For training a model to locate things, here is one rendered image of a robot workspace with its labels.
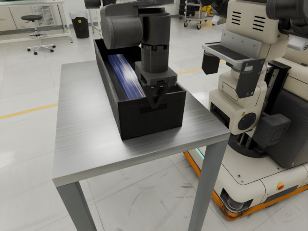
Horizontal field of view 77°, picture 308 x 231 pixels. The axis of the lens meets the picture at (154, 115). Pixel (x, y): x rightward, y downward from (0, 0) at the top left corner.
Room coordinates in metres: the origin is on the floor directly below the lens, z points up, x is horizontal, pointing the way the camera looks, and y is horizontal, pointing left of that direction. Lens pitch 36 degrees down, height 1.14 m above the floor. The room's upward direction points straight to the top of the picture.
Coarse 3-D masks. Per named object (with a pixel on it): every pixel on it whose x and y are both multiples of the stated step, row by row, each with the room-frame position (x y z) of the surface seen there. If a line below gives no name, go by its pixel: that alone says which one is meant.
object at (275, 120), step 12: (216, 108) 0.85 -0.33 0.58; (264, 108) 0.81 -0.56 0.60; (228, 120) 0.75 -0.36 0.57; (264, 120) 0.72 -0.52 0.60; (276, 120) 0.71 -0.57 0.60; (288, 120) 0.72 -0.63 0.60; (252, 132) 0.82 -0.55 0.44; (264, 132) 0.69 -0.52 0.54; (276, 132) 0.69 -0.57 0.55; (264, 144) 0.68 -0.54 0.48
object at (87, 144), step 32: (64, 64) 0.90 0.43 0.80; (96, 64) 0.90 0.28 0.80; (64, 96) 0.59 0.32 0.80; (96, 96) 0.59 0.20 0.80; (192, 96) 0.59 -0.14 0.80; (64, 128) 0.41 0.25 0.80; (96, 128) 0.41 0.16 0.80; (192, 128) 0.41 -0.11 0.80; (224, 128) 0.41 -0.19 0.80; (64, 160) 0.30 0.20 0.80; (96, 160) 0.30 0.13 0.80; (128, 160) 0.30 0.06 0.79; (64, 192) 0.25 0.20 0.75; (192, 224) 0.40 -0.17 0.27
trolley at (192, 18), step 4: (188, 4) 5.83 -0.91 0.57; (192, 4) 5.73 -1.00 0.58; (196, 4) 5.63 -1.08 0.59; (200, 4) 5.56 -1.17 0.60; (200, 8) 5.56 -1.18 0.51; (192, 16) 6.15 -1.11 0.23; (208, 16) 6.26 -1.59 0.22; (212, 16) 6.16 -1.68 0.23; (192, 20) 5.70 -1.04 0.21; (196, 20) 5.61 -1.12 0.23; (200, 20) 5.61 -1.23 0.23; (184, 24) 5.87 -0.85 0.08; (200, 24) 5.57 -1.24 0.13; (212, 24) 6.09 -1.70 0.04
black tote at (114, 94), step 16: (96, 48) 0.77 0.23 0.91; (128, 48) 0.95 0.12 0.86; (112, 80) 0.69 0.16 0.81; (112, 96) 0.44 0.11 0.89; (176, 96) 0.41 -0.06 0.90; (128, 112) 0.37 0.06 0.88; (144, 112) 0.38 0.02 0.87; (160, 112) 0.40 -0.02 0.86; (176, 112) 0.41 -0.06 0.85; (128, 128) 0.37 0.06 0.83; (144, 128) 0.38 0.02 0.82; (160, 128) 0.40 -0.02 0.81
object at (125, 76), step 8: (112, 56) 0.87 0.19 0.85; (120, 56) 0.87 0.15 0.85; (112, 64) 0.77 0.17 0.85; (120, 64) 0.77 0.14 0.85; (128, 64) 0.78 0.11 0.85; (120, 72) 0.69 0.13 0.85; (128, 72) 0.69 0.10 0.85; (120, 80) 0.62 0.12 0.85; (128, 80) 0.62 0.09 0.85; (136, 80) 0.62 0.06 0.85; (128, 88) 0.56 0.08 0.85; (136, 88) 0.56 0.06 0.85; (128, 96) 0.51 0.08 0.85; (136, 96) 0.51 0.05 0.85; (144, 96) 0.51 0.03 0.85
